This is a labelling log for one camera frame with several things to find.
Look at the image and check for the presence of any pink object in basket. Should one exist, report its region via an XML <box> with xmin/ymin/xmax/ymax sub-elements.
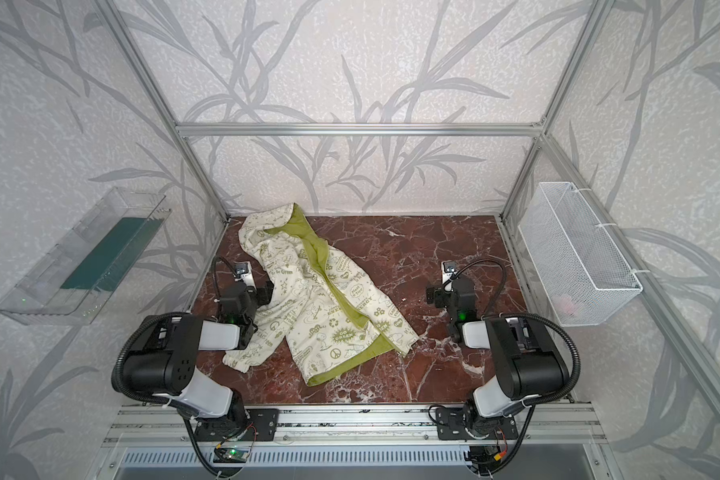
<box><xmin>553</xmin><ymin>295</ymin><xmax>580</xmax><ymax>318</ymax></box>

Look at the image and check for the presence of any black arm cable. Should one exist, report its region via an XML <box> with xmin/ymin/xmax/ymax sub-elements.
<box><xmin>111</xmin><ymin>256</ymin><xmax>241</xmax><ymax>480</ymax></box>
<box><xmin>449</xmin><ymin>257</ymin><xmax>582</xmax><ymax>475</ymax></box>

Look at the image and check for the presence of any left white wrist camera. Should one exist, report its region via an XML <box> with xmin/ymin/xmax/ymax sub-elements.
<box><xmin>234</xmin><ymin>262</ymin><xmax>256</xmax><ymax>288</ymax></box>

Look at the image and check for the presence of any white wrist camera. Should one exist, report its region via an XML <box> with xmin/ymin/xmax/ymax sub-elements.
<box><xmin>441</xmin><ymin>261</ymin><xmax>459</xmax><ymax>285</ymax></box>
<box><xmin>234</xmin><ymin>262</ymin><xmax>256</xmax><ymax>288</ymax></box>

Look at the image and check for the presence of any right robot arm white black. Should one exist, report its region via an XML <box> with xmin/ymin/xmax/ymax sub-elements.
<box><xmin>426</xmin><ymin>277</ymin><xmax>581</xmax><ymax>439</ymax></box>

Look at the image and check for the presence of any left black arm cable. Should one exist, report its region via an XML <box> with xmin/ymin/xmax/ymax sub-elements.
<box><xmin>111</xmin><ymin>256</ymin><xmax>241</xmax><ymax>480</ymax></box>

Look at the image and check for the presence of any cream green printed jacket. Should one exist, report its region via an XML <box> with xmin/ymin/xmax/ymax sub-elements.
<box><xmin>223</xmin><ymin>203</ymin><xmax>419</xmax><ymax>386</ymax></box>

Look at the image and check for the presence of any green lit circuit board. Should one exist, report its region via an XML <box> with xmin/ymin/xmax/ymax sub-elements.
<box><xmin>213</xmin><ymin>446</ymin><xmax>250</xmax><ymax>464</ymax></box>

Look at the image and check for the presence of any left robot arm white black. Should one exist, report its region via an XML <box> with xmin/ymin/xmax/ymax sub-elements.
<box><xmin>111</xmin><ymin>280</ymin><xmax>274</xmax><ymax>438</ymax></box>

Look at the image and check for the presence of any white wire mesh basket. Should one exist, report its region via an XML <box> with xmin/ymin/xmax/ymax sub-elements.
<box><xmin>519</xmin><ymin>182</ymin><xmax>643</xmax><ymax>327</ymax></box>

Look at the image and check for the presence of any black mounting plate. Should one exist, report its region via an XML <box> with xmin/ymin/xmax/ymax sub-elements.
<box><xmin>193</xmin><ymin>408</ymin><xmax>280</xmax><ymax>443</ymax></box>
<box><xmin>427</xmin><ymin>404</ymin><xmax>519</xmax><ymax>441</ymax></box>

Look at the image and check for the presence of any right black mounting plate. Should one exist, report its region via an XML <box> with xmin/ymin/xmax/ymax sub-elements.
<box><xmin>427</xmin><ymin>404</ymin><xmax>519</xmax><ymax>441</ymax></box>

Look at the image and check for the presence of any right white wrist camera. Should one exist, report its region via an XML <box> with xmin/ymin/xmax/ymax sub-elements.
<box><xmin>441</xmin><ymin>261</ymin><xmax>459</xmax><ymax>285</ymax></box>

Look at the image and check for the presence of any clear plastic wall tray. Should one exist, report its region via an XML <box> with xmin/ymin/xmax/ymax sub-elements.
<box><xmin>0</xmin><ymin>187</ymin><xmax>171</xmax><ymax>326</ymax></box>

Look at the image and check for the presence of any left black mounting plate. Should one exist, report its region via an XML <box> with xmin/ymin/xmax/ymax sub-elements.
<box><xmin>193</xmin><ymin>408</ymin><xmax>280</xmax><ymax>443</ymax></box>

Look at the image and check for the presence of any aluminium frame rail base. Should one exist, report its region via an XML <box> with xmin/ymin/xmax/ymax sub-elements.
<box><xmin>87</xmin><ymin>403</ymin><xmax>622</xmax><ymax>479</ymax></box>

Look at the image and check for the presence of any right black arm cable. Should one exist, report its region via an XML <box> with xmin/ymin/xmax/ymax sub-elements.
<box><xmin>449</xmin><ymin>257</ymin><xmax>582</xmax><ymax>475</ymax></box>

